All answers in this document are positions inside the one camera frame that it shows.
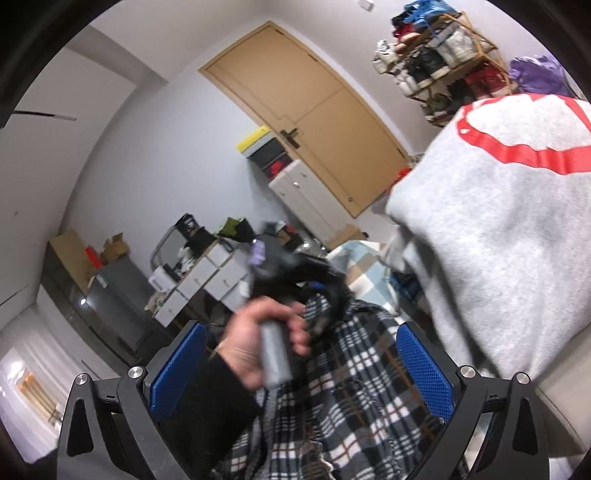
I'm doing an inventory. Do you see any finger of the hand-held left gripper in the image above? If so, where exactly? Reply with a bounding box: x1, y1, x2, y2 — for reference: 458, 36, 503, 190
300, 275, 353, 345

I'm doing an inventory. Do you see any white ribbed suitcase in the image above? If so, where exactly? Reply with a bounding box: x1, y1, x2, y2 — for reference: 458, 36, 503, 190
269, 159, 352, 247

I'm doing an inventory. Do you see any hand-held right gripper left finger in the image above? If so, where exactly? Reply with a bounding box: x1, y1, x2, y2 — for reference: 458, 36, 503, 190
58, 320, 208, 480

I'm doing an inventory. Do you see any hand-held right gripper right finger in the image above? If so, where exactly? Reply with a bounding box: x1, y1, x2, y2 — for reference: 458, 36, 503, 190
394, 322, 550, 480

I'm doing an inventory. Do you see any purple bag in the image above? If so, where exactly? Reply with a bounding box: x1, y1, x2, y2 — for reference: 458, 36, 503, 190
509, 55, 580, 99

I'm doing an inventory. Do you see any wooden door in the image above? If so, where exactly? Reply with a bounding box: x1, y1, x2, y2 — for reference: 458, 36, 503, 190
198, 21, 409, 219

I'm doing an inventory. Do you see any shoe rack with shoes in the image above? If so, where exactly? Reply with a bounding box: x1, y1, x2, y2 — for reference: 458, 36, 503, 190
373, 0, 511, 127

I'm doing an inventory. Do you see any dark glass partition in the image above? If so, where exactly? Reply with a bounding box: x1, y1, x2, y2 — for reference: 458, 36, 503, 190
41, 244, 139, 365

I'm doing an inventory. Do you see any white drawer desk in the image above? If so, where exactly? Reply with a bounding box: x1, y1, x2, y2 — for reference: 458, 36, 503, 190
150, 240, 252, 328

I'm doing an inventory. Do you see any yellow lid box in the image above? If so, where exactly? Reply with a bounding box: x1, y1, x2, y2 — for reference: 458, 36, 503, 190
236, 124, 274, 158

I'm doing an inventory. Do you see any person's left hand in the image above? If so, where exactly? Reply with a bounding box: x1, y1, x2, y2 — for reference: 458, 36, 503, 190
215, 295, 310, 391

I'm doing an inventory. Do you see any person's left forearm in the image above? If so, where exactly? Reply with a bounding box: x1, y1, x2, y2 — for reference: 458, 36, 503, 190
154, 352, 264, 480

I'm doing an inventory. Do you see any plaid fleece jacket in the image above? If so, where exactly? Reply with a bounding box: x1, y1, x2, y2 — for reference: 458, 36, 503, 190
210, 291, 467, 480

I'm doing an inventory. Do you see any small open cardboard carton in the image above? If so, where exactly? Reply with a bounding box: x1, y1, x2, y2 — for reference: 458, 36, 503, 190
99, 232, 131, 265

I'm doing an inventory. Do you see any arched mirror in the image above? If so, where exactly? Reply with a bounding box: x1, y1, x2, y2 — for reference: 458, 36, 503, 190
148, 226, 185, 273

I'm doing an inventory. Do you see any black paper bag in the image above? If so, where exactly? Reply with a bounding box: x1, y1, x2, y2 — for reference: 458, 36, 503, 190
178, 213, 218, 259

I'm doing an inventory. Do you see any cardboard box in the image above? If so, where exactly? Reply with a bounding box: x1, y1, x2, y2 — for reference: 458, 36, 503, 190
330, 224, 368, 247

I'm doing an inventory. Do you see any checked table cloth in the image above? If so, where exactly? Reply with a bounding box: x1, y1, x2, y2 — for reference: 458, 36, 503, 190
330, 240, 402, 315

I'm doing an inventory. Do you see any blue plaid shirt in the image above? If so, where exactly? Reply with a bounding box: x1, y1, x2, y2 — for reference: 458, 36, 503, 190
390, 272, 428, 305

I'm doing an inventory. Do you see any dark green bouquet wrap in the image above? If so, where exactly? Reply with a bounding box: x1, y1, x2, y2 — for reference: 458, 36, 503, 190
217, 217, 254, 243

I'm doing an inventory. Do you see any pile of grey white clothes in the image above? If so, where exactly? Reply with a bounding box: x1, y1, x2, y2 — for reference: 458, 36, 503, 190
385, 92, 591, 384

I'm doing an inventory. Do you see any wooden shoe rack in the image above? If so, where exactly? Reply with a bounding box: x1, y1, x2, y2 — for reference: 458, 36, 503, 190
374, 9, 513, 127

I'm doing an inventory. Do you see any large cardboard carton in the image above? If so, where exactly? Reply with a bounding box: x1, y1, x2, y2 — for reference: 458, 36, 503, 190
48, 229, 92, 292

